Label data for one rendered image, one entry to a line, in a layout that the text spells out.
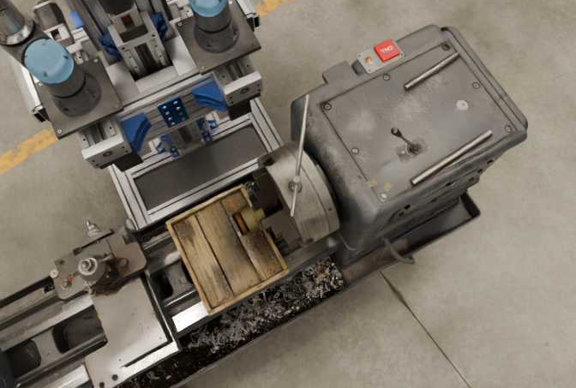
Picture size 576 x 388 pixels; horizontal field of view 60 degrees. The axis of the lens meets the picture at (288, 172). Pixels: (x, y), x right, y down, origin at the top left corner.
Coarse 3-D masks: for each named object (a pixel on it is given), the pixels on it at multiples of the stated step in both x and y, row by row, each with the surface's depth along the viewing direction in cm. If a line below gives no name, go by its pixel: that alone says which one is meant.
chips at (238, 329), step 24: (144, 240) 209; (48, 288) 202; (288, 288) 198; (312, 288) 199; (336, 288) 200; (240, 312) 193; (264, 312) 194; (288, 312) 194; (192, 336) 195; (216, 336) 195; (240, 336) 193; (168, 360) 193; (192, 360) 192; (216, 360) 192; (144, 384) 190; (168, 384) 190
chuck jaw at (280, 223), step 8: (272, 216) 153; (280, 216) 153; (264, 224) 152; (272, 224) 152; (280, 224) 152; (288, 224) 151; (280, 232) 151; (288, 232) 150; (296, 232) 150; (288, 240) 149; (296, 240) 150
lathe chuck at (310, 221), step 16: (288, 160) 146; (272, 176) 144; (288, 176) 143; (304, 176) 143; (288, 192) 142; (304, 192) 142; (288, 208) 143; (304, 208) 142; (320, 208) 144; (304, 224) 144; (320, 224) 146; (304, 240) 148
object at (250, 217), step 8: (248, 208) 153; (232, 216) 153; (240, 216) 152; (248, 216) 151; (256, 216) 153; (264, 216) 153; (240, 224) 151; (248, 224) 151; (256, 224) 152; (240, 232) 152; (248, 232) 154
